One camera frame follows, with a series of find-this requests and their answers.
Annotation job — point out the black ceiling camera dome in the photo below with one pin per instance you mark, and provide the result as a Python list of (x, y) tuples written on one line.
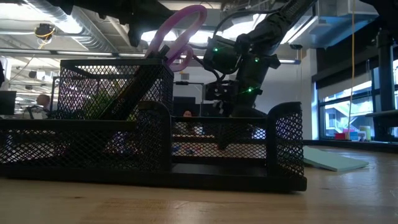
[(44, 31)]

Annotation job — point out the black vertical pole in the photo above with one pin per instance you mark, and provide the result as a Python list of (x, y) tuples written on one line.
[(386, 77)]

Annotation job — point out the black background monitor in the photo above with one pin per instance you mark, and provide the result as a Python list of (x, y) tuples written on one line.
[(180, 107)]

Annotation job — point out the black background screen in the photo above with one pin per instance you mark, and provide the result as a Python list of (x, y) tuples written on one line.
[(7, 102)]

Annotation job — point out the grey square wall vent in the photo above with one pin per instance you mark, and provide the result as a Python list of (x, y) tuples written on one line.
[(185, 76)]

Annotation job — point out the long ceiling light strip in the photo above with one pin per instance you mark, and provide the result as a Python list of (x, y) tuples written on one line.
[(87, 53)]

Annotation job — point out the small blue box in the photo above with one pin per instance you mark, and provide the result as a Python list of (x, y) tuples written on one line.
[(353, 136)]

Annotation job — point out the black metal table frame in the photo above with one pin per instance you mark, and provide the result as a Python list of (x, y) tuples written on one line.
[(357, 145)]

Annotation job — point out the black background camera stand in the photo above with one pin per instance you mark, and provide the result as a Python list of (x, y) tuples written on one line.
[(182, 83)]

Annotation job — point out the black mesh desk organizer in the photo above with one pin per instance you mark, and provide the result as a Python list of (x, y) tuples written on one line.
[(155, 182)]

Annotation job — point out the person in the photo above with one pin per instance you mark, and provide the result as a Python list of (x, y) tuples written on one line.
[(187, 114), (43, 100)]

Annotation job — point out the dark grey desk with pole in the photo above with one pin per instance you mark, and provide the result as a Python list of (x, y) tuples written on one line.
[(385, 124)]

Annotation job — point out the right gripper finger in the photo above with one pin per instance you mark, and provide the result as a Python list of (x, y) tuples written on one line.
[(224, 137)]

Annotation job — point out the green sticky note pad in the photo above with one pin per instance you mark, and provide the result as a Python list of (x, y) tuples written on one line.
[(332, 160)]

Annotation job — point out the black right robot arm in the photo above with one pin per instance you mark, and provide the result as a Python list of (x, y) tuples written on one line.
[(273, 25)]

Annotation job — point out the small red box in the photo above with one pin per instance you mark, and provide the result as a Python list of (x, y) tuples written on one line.
[(340, 136)]

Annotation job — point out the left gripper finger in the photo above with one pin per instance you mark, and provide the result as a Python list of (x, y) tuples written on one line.
[(136, 34)]

